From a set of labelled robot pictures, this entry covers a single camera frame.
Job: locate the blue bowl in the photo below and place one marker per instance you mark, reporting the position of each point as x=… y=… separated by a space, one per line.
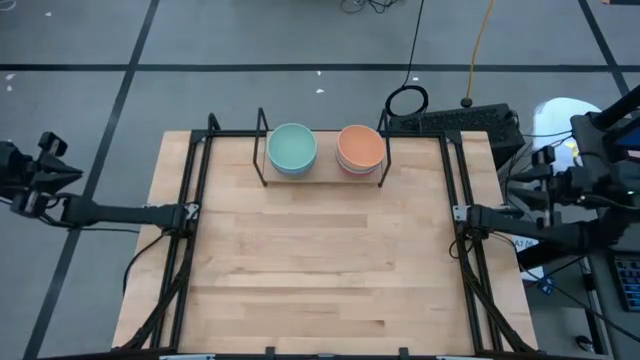
x=295 y=173

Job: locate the black frame wooden shelf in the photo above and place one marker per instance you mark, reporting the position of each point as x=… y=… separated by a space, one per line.
x=325 y=172

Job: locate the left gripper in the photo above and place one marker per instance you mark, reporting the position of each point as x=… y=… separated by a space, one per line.
x=17 y=170

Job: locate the black table frame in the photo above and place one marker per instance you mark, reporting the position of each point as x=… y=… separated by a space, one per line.
x=225 y=134

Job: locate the white label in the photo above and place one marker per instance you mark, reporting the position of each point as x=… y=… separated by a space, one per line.
x=525 y=245

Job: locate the teal bowl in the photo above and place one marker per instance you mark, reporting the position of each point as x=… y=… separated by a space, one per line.
x=292 y=147

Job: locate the black control keypad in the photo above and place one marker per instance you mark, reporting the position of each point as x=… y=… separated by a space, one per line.
x=631 y=280

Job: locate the blue tag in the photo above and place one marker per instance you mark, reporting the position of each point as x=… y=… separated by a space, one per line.
x=547 y=285

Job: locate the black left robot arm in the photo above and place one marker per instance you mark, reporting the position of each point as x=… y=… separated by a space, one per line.
x=125 y=215

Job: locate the orange bowl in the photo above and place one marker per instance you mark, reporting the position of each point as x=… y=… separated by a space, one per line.
x=361 y=146

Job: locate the cream bowl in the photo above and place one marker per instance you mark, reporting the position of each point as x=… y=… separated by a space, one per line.
x=344 y=166

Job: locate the white rounded object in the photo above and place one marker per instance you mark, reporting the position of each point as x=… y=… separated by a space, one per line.
x=560 y=115

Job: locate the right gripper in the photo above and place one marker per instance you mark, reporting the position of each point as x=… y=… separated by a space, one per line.
x=575 y=185

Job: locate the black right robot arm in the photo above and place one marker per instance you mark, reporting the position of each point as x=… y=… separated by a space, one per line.
x=525 y=230

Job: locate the black equipment stand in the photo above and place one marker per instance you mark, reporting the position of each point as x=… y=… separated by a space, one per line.
x=590 y=135

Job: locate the black computer mouse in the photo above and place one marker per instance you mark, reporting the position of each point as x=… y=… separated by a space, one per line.
x=585 y=342

